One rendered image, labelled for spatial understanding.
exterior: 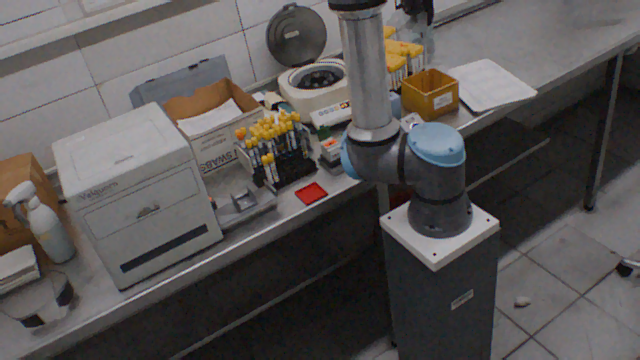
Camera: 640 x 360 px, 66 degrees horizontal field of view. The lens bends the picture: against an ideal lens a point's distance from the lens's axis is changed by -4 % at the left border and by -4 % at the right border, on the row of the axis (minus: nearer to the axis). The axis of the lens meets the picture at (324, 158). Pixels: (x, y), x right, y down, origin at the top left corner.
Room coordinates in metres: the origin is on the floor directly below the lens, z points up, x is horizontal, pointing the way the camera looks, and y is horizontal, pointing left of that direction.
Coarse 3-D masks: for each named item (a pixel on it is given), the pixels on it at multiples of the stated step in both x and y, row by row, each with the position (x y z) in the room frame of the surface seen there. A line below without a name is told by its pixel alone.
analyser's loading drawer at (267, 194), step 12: (264, 180) 1.11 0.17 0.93; (252, 192) 1.05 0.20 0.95; (264, 192) 1.08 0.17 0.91; (276, 192) 1.05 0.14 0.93; (228, 204) 1.06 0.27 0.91; (240, 204) 1.05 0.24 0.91; (252, 204) 1.03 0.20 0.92; (264, 204) 1.04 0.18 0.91; (228, 216) 1.01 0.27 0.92; (240, 216) 1.01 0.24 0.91
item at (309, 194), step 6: (306, 186) 1.12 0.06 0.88; (312, 186) 1.12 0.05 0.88; (318, 186) 1.11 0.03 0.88; (300, 192) 1.10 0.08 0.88; (306, 192) 1.10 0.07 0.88; (312, 192) 1.09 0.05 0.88; (318, 192) 1.09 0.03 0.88; (324, 192) 1.08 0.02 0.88; (300, 198) 1.07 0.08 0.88; (306, 198) 1.07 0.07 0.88; (312, 198) 1.07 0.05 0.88; (318, 198) 1.06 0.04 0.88; (306, 204) 1.04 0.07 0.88
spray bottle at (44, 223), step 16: (16, 192) 1.00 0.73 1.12; (32, 192) 1.03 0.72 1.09; (16, 208) 0.98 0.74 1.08; (32, 208) 1.01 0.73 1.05; (48, 208) 1.04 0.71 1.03; (32, 224) 1.00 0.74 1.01; (48, 224) 1.00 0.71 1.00; (48, 240) 0.99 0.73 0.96; (64, 240) 1.01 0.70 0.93; (48, 256) 1.00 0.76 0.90; (64, 256) 1.00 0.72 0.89
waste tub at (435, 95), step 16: (400, 80) 1.45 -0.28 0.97; (416, 80) 1.47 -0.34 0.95; (432, 80) 1.49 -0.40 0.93; (448, 80) 1.42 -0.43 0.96; (416, 96) 1.37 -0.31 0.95; (432, 96) 1.34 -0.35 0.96; (448, 96) 1.36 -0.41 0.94; (416, 112) 1.38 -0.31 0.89; (432, 112) 1.34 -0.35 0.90; (448, 112) 1.36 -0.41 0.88
